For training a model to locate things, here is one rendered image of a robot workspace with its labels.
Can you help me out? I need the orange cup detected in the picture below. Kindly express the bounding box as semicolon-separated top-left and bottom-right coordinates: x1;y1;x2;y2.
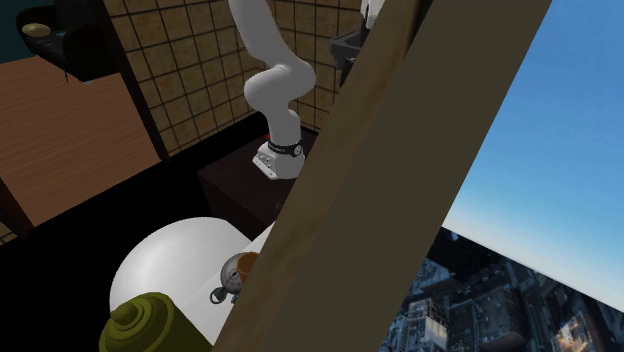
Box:
236;250;262;286

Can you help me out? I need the brown wooden table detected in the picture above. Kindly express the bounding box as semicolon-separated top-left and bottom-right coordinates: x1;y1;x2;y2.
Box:
0;54;164;231

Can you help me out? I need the white toilet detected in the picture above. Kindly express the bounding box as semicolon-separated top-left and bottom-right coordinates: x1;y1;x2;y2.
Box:
108;216;278;346

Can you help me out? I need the dark robot stand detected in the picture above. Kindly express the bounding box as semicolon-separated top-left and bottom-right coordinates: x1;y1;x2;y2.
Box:
196;126;320;241

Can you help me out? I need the silver stopwatch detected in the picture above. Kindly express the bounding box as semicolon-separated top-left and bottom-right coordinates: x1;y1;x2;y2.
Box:
209;251;248;306

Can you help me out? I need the olive green spray can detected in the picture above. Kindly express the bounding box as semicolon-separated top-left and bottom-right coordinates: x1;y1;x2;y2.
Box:
98;291;214;352

